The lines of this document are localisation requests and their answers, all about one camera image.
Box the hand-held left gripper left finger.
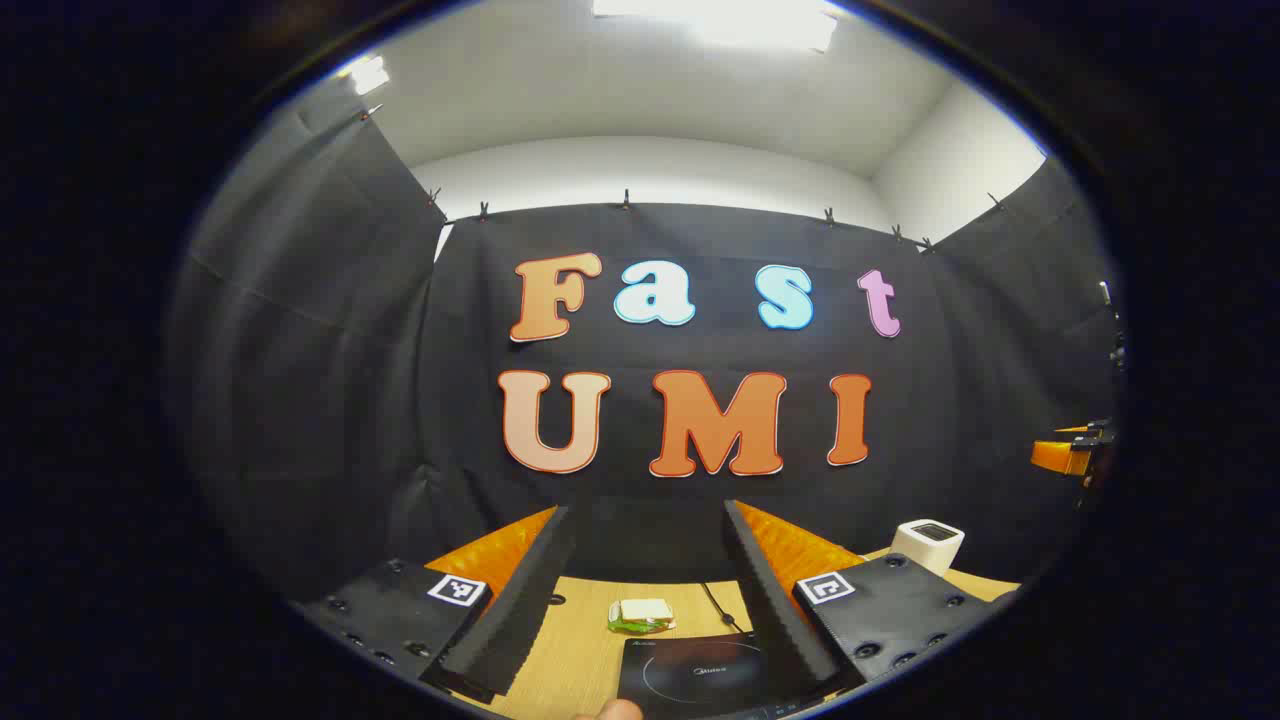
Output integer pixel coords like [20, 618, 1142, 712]
[293, 505, 578, 705]

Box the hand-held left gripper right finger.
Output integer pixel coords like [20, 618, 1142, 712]
[723, 500, 1023, 703]

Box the black induction cooktop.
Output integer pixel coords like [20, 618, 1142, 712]
[617, 630, 836, 720]

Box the sandwich with green wrapper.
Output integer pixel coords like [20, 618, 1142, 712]
[608, 598, 677, 635]

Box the white toaster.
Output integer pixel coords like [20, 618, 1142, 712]
[888, 519, 966, 576]

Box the row of black cloth clips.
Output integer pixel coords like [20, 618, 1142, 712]
[360, 100, 1006, 251]

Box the ceiling light panel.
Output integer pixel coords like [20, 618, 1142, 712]
[345, 55, 391, 97]
[590, 0, 841, 53]

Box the black power cable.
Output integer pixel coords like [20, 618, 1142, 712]
[700, 582, 746, 636]

